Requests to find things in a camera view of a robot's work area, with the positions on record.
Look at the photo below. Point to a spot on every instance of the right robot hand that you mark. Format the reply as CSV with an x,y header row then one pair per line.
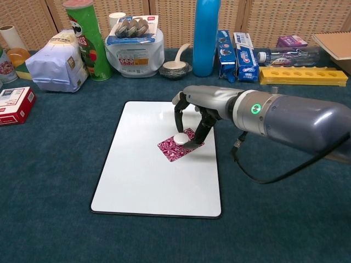
x,y
211,98

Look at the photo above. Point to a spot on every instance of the small white round disc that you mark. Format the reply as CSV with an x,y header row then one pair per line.
x,y
181,139

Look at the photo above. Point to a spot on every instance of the pink patterned paper card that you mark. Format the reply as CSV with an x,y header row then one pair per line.
x,y
171,152

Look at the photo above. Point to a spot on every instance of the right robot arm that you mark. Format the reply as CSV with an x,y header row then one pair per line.
x,y
296,120

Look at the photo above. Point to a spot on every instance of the white rectangular board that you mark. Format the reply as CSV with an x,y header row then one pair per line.
x,y
142,180

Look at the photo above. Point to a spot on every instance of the dark patterned bowl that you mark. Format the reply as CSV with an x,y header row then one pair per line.
x,y
175,73

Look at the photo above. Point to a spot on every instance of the blue Oreo box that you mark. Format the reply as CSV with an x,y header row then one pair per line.
x,y
226,52

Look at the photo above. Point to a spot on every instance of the Crest toothpaste box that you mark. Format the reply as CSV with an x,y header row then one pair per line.
x,y
245,60

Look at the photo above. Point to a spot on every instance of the blue bottle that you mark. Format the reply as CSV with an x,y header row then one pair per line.
x,y
205,38

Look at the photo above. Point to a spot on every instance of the clear plastic container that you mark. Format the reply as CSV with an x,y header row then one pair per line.
x,y
137,60

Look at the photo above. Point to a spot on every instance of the clear plastic water bottle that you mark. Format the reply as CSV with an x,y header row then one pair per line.
x,y
290,56

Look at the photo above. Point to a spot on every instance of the yellow mold tray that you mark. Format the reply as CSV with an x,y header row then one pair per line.
x,y
301,79

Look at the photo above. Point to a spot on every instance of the purple box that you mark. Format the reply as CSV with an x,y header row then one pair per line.
x,y
292,41

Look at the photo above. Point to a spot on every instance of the woven rattan folding screen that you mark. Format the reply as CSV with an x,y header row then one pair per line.
x,y
274,16

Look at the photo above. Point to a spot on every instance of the tape rolls blister pack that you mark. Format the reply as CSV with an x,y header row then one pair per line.
x,y
131,27

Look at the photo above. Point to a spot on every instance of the white cylinder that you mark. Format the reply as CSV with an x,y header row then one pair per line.
x,y
113,19

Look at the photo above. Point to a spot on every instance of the green Pringles can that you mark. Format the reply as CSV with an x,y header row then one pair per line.
x,y
93,41

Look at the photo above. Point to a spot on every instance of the brown spiral notebook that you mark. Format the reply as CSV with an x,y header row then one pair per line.
x,y
337,46

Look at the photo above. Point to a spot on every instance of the lavender paper bag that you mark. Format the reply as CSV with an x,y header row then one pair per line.
x,y
55,63

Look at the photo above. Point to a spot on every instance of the yellow green sponge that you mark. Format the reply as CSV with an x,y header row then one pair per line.
x,y
23,71

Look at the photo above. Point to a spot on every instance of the red and white box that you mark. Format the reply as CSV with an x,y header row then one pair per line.
x,y
15,105

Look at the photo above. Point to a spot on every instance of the orange round object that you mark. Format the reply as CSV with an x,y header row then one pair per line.
x,y
19,54

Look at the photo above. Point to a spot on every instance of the tin can with red print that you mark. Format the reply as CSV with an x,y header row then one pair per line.
x,y
6,68

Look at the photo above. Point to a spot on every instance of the cream cardboard tube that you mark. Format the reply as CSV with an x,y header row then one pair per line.
x,y
11,37

